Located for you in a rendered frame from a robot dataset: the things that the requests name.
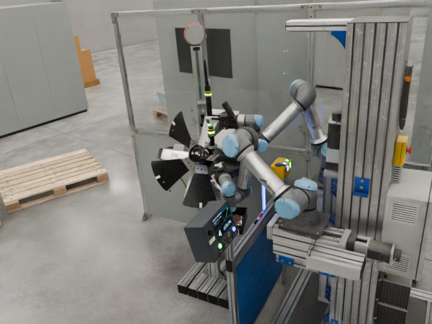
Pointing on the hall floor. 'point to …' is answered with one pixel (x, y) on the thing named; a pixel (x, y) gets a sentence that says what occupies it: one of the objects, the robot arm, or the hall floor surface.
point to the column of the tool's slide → (197, 81)
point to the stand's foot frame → (206, 285)
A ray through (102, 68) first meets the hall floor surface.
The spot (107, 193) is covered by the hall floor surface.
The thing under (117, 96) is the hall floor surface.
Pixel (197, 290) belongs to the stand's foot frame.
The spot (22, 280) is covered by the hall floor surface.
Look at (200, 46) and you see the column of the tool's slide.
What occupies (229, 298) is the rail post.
